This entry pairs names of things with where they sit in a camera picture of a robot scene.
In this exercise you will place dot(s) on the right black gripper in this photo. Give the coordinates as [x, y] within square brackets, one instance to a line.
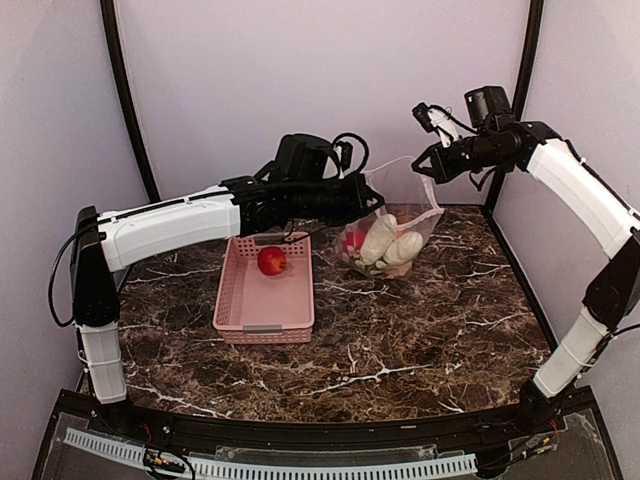
[442, 169]

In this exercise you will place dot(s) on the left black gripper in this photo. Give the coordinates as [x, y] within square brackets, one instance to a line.
[361, 205]

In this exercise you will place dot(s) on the red tomato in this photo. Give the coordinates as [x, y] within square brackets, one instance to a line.
[354, 240]

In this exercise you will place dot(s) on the red pomegranate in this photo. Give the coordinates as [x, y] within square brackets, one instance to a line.
[272, 261]

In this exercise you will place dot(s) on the white wrinkled radish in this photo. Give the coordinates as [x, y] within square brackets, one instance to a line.
[378, 238]

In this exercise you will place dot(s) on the clear zip top bag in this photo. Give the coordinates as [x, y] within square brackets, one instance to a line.
[410, 197]

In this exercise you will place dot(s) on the pink perforated plastic basket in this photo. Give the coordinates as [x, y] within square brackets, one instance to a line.
[255, 308]

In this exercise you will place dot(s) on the pale green radish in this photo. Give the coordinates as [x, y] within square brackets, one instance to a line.
[404, 249]

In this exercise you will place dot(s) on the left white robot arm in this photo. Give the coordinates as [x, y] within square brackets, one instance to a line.
[106, 243]

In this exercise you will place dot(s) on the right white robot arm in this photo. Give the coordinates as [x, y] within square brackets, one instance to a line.
[610, 224]

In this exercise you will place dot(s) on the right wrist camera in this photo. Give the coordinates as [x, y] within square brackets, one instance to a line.
[435, 119]

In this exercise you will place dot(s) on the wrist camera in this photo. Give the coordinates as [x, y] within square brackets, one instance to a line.
[338, 164]
[435, 119]

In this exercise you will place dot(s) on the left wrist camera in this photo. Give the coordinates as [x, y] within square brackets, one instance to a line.
[338, 164]

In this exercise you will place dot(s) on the left black frame post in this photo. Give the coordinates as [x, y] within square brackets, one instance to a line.
[126, 100]

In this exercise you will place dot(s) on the black front rail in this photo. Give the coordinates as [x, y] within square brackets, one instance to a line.
[480, 431]

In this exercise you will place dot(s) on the white slotted cable duct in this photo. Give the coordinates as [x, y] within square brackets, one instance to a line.
[245, 463]

